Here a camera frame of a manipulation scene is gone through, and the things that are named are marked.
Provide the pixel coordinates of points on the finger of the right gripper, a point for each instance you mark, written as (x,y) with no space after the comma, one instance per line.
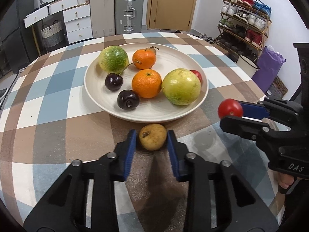
(257,131)
(271,107)

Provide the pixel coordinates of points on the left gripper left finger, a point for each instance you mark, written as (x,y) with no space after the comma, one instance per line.
(83,197)

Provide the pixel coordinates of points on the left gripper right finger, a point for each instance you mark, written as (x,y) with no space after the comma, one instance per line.
(219,197)

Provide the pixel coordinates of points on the red cherry tomato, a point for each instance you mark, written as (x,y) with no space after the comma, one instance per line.
(197,74)
(230,107)

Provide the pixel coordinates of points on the brown longan fruit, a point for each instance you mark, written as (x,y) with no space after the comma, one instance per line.
(152,137)

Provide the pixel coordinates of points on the dark cherry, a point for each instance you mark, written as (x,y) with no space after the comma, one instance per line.
(128,100)
(113,82)

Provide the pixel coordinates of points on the large orange tangerine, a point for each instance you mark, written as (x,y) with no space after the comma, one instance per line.
(147,83)

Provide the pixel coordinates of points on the small yellow-brown fruit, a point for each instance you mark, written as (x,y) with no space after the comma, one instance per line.
(152,49)

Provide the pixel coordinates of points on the small orange tangerine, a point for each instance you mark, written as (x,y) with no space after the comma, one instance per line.
(144,59)

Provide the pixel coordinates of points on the right hand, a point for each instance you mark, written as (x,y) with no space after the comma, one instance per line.
(285,180)

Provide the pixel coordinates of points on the white enamel bucket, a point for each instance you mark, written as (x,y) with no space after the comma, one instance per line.
(247,65)

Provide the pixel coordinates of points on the purple bag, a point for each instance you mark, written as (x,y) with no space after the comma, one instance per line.
(269,64)

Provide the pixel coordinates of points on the checkered tablecloth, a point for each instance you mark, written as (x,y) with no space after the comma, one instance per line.
(49,120)

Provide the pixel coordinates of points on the wooden shoe rack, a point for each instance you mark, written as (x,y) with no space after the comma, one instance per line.
(244,27)

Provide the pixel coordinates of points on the yellow-green passion fruit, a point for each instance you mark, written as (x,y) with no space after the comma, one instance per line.
(181,87)

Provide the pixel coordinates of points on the cream round plate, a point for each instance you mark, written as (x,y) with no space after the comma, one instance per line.
(150,110)

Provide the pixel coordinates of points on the wooden door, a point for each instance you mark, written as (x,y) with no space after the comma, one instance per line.
(170,14)

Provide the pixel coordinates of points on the green passion fruit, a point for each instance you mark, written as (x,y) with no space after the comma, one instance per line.
(113,59)

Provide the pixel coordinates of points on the woven laundry basket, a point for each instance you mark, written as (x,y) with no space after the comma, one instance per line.
(52,35)

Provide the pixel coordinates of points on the silver suitcase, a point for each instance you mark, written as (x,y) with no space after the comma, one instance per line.
(128,16)

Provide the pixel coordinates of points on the white drawer cabinet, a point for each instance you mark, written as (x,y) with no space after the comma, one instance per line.
(76,16)

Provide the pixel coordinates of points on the beige suitcase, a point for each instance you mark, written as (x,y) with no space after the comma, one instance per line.
(102,18)

